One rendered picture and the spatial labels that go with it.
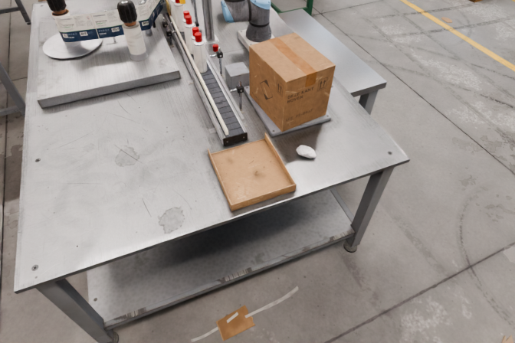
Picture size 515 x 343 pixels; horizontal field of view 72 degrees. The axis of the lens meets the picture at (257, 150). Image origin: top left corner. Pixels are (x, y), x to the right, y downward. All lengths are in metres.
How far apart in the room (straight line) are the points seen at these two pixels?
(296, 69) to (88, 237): 0.98
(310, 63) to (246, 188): 0.57
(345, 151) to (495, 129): 2.01
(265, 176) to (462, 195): 1.67
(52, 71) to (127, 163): 0.76
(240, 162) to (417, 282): 1.29
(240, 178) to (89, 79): 0.96
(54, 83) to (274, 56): 1.09
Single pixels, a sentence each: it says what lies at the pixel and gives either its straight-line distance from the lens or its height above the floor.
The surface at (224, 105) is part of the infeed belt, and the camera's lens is 1.65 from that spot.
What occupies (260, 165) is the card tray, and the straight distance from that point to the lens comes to 1.44.
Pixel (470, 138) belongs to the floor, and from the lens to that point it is 3.21.
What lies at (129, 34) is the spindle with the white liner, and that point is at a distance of 1.95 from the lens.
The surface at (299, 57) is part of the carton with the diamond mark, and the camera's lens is 1.53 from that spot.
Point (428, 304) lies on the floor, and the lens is 2.25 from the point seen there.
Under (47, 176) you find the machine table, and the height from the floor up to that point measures 0.83.
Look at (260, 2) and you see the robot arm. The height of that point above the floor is 1.09.
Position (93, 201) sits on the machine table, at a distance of 1.47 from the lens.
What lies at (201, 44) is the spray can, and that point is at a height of 1.04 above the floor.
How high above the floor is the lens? 1.93
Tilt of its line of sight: 47 degrees down
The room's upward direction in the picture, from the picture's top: 1 degrees clockwise
